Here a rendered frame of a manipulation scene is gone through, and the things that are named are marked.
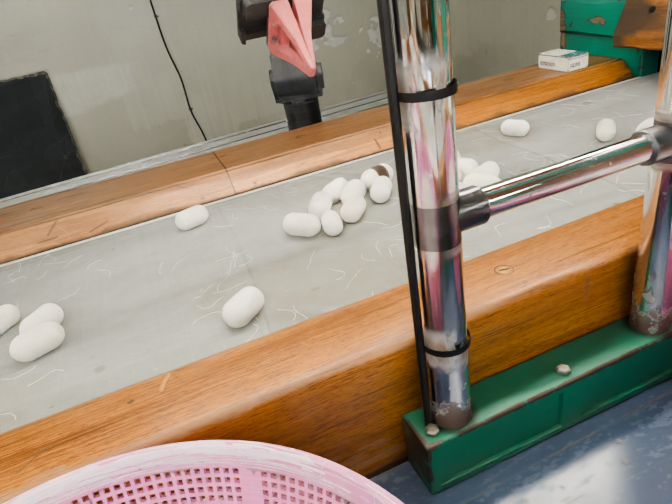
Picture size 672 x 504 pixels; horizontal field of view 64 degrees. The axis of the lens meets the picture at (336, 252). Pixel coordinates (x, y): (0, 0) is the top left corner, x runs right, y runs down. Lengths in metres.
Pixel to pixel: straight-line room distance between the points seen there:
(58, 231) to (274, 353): 0.36
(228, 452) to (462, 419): 0.13
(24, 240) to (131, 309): 0.21
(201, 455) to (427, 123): 0.18
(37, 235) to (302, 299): 0.33
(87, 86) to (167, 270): 2.05
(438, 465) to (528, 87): 0.57
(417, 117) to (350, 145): 0.43
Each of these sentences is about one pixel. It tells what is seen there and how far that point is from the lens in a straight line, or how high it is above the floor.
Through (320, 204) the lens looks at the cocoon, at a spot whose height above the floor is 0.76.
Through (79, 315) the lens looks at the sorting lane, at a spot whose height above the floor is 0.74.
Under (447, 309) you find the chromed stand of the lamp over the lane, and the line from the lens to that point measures 0.27.
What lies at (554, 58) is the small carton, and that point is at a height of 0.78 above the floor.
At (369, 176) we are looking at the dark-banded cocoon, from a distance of 0.54.
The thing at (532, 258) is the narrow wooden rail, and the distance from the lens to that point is 0.37.
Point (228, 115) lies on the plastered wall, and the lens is 2.61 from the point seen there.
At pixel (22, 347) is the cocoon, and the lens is 0.43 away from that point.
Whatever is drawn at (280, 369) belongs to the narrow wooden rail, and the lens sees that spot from 0.30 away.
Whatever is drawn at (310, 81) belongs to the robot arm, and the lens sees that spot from 0.93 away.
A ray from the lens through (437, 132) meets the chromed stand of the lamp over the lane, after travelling 0.23.
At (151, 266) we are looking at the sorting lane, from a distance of 0.51.
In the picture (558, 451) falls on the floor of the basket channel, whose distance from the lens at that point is 0.37.
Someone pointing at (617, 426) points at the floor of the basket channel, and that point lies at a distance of 0.39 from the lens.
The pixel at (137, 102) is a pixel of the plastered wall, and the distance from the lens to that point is 2.53.
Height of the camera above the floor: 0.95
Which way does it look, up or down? 28 degrees down
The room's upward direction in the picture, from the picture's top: 10 degrees counter-clockwise
